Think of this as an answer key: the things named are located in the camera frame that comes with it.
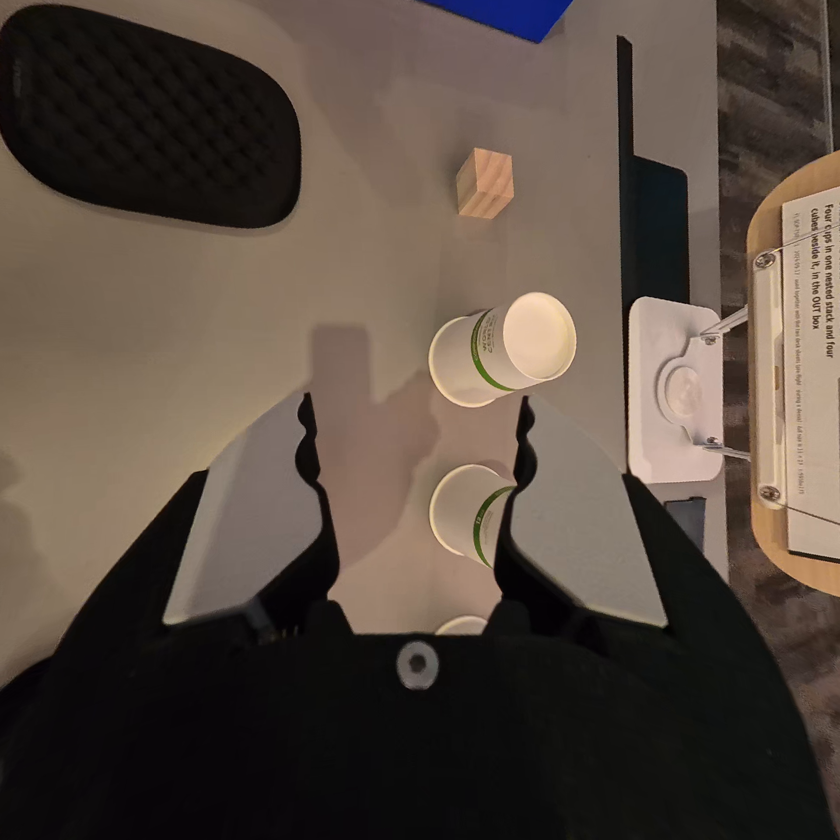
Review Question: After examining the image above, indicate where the black padded wrist rest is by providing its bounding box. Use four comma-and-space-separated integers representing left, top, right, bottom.
0, 3, 303, 231

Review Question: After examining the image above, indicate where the wooden cube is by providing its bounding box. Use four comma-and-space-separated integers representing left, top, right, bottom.
456, 147, 515, 219

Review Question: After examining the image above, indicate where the white green-striped paper cup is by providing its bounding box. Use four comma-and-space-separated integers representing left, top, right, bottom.
428, 292, 578, 409
428, 464, 519, 571

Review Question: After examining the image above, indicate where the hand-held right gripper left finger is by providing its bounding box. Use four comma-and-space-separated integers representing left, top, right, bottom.
161, 392, 343, 632

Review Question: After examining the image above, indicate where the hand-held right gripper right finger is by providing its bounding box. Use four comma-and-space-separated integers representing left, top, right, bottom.
494, 395, 670, 632

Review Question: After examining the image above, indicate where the printed instruction sheet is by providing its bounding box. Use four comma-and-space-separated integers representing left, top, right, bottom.
781, 187, 840, 559

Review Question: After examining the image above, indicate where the blue plastic bin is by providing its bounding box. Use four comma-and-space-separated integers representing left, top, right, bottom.
420, 0, 575, 45

